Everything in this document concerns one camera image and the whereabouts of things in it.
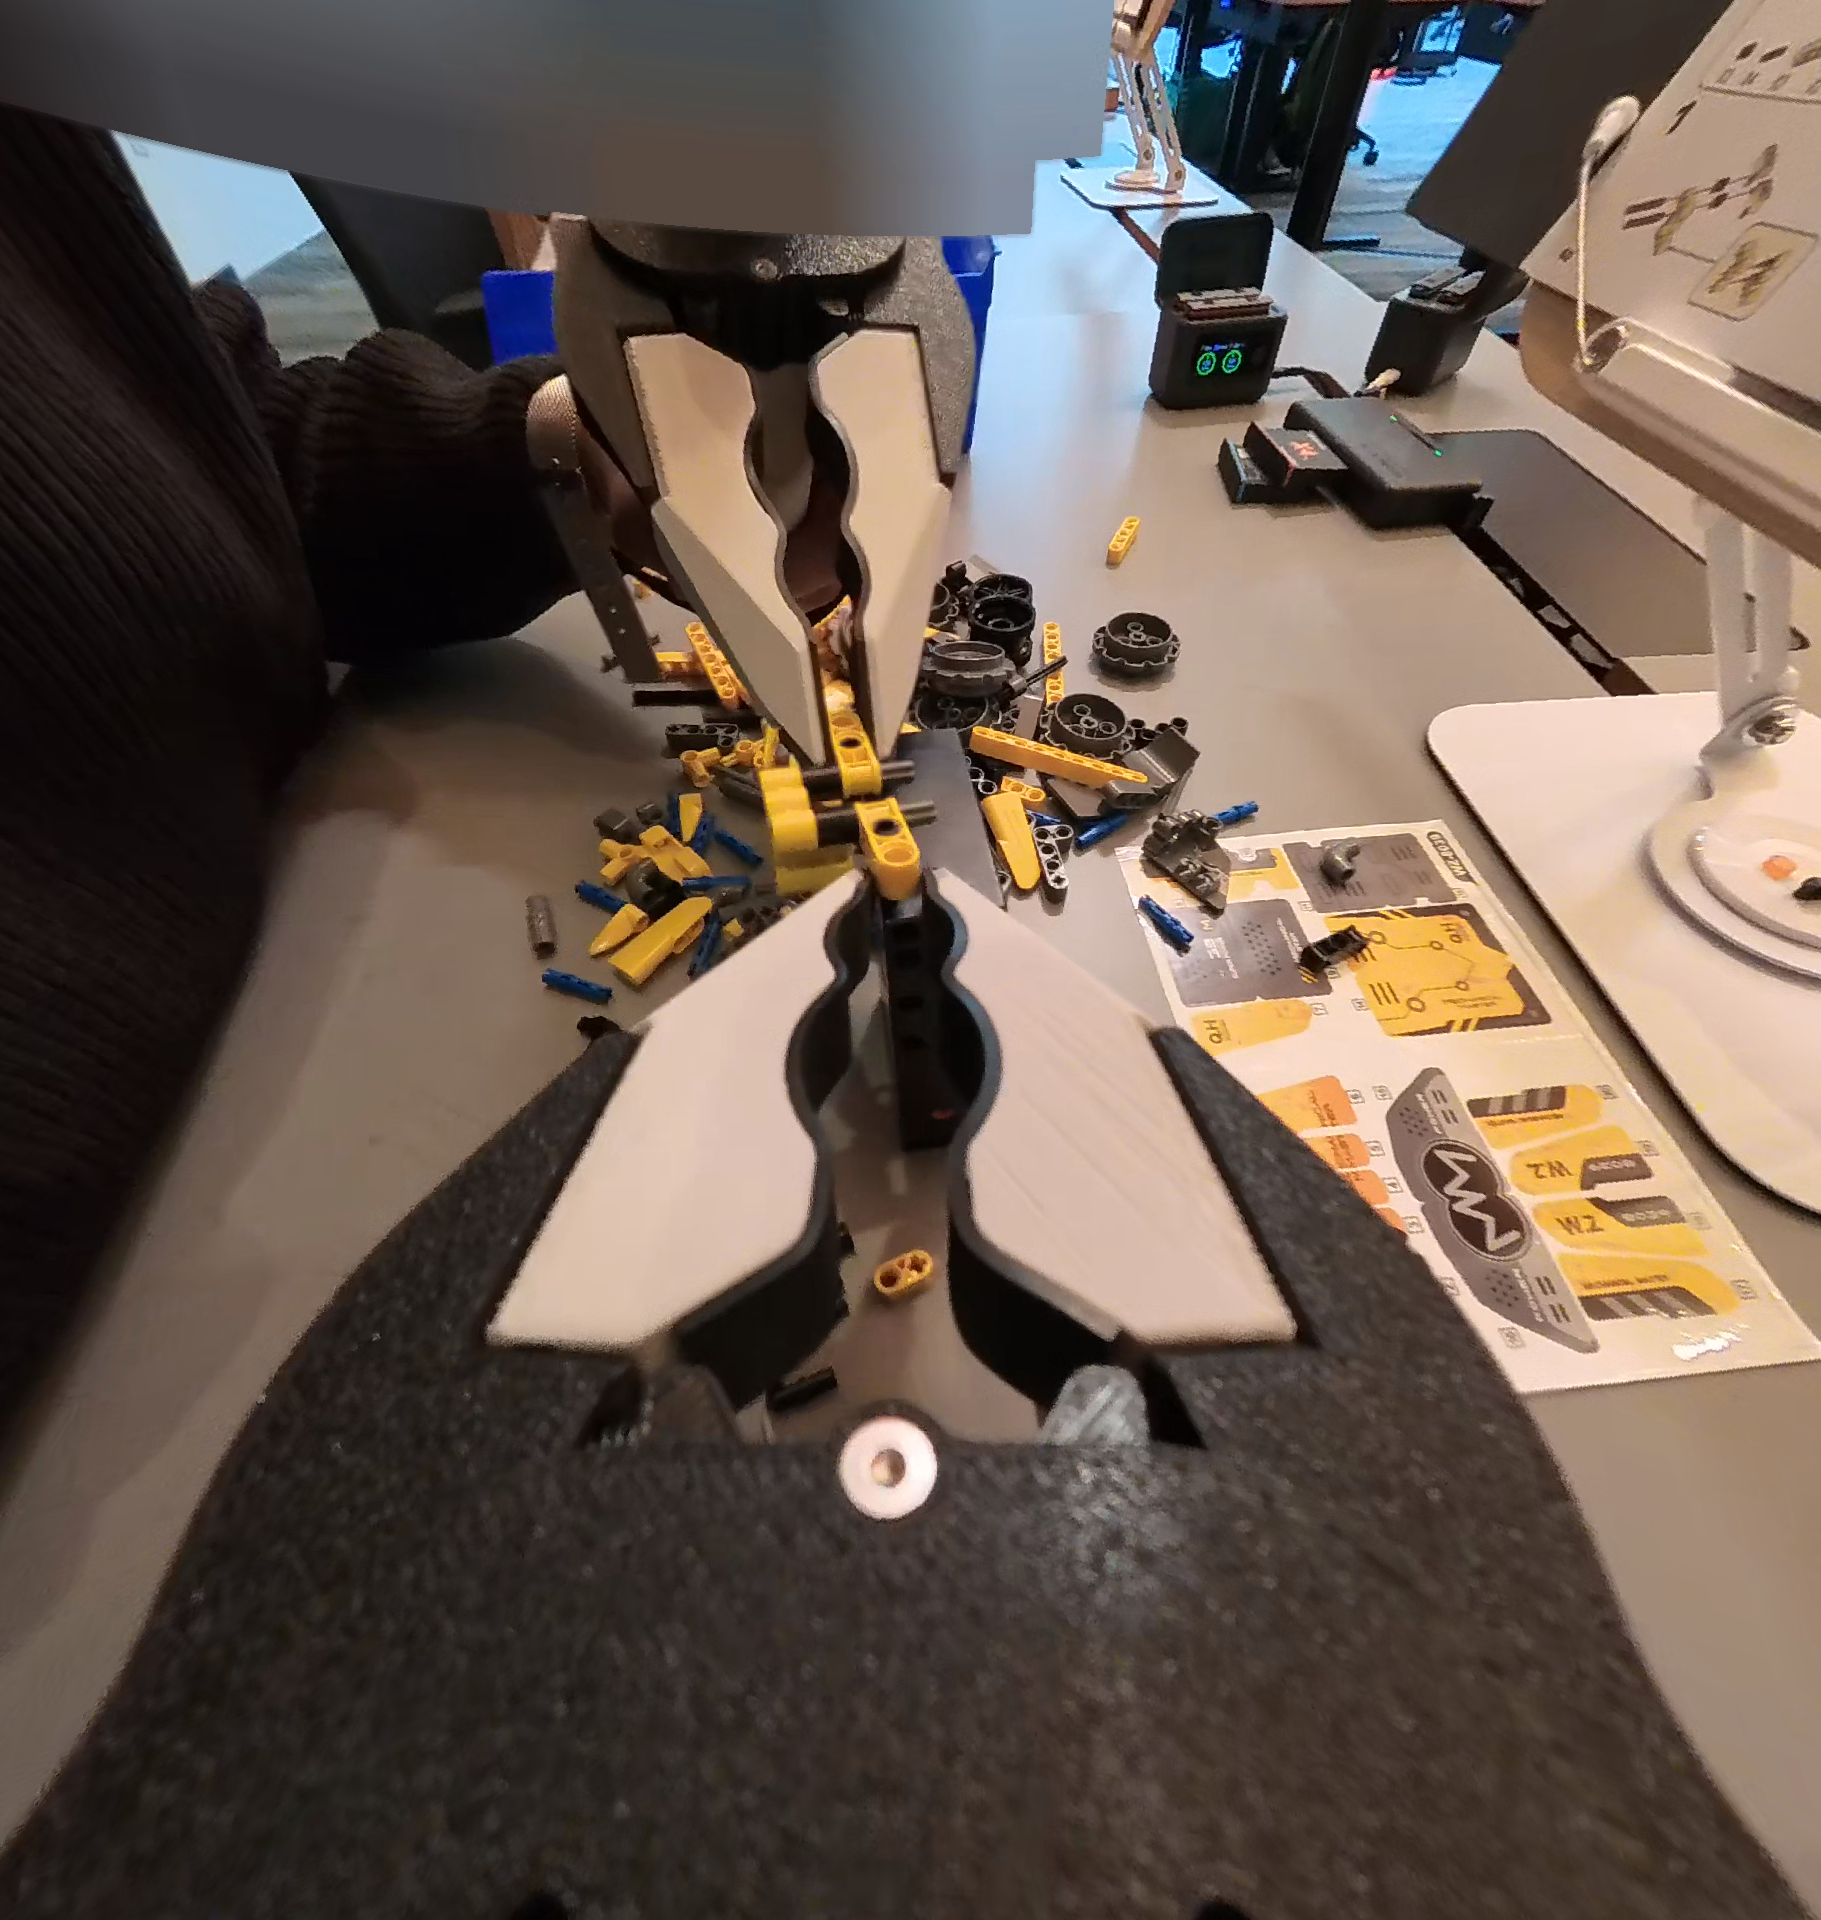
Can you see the black charging case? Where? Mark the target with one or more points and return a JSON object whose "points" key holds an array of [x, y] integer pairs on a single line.
{"points": [[1217, 360]]}

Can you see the yellow grey sticker sheet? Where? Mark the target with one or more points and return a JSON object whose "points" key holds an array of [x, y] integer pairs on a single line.
{"points": [[1450, 1080]]}

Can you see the black wheel hub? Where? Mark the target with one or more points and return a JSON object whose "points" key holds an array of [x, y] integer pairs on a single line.
{"points": [[1087, 725], [1000, 601], [1135, 646], [966, 666]]}

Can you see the person's black sweater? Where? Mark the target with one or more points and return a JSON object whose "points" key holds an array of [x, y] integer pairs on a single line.
{"points": [[102, 750]]}

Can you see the white tablet stand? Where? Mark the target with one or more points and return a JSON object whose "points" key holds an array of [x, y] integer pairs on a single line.
{"points": [[1742, 601]]}

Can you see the yellow and black brick assembly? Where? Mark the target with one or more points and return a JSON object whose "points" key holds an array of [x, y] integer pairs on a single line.
{"points": [[926, 1035]]}

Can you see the black monitor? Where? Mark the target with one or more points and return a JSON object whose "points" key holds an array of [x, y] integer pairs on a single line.
{"points": [[1556, 120]]}

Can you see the grey cylinder connector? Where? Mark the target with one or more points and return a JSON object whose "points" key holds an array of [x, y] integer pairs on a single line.
{"points": [[539, 927]]}

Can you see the small yellow link brick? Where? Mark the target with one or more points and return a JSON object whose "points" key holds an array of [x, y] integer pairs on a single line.
{"points": [[901, 1276]]}

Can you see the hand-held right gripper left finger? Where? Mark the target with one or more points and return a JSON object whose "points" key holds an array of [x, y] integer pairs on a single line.
{"points": [[670, 1186]]}

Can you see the grey curved brick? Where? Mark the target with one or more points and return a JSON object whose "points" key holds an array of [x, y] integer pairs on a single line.
{"points": [[651, 881]]}

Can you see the beige wooden stand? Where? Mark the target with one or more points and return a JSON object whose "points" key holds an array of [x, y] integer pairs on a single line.
{"points": [[1151, 105]]}

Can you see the small yellow pointed brick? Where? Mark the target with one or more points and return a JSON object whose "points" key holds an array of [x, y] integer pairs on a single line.
{"points": [[617, 931]]}

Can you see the dark grey brick assembly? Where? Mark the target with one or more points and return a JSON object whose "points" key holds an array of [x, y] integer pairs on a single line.
{"points": [[1188, 862]]}

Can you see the black dock box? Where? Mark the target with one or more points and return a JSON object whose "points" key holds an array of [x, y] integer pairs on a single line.
{"points": [[1406, 473]]}

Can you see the grey elbow pipe brick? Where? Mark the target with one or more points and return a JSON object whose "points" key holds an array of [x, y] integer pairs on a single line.
{"points": [[1337, 857]]}

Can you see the pile of yellow grey bricks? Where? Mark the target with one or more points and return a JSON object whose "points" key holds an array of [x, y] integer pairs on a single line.
{"points": [[1053, 758]]}

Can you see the yellow short beam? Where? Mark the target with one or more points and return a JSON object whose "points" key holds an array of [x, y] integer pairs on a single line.
{"points": [[1124, 541]]}

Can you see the person's left forearm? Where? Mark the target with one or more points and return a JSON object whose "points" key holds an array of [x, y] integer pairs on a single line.
{"points": [[402, 480]]}

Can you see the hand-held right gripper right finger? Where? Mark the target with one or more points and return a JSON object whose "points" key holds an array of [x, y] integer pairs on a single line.
{"points": [[1106, 1186]]}

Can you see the blue plastic bin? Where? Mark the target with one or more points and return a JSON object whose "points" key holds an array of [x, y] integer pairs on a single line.
{"points": [[522, 315]]}

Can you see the black power adapter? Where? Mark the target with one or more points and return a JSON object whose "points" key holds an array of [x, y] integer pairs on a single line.
{"points": [[1435, 337]]}

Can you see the black card reader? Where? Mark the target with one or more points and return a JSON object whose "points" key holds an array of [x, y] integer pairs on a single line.
{"points": [[1277, 465]]}

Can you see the small black brick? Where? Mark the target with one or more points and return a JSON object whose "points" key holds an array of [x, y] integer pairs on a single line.
{"points": [[1331, 951]]}

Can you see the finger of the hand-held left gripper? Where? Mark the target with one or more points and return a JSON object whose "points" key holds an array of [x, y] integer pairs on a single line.
{"points": [[701, 495], [895, 495]]}

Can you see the large yellow curved brick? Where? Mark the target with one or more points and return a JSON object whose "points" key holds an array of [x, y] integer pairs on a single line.
{"points": [[663, 941]]}

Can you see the person's left hand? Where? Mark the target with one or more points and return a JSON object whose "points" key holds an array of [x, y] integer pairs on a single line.
{"points": [[632, 547]]}

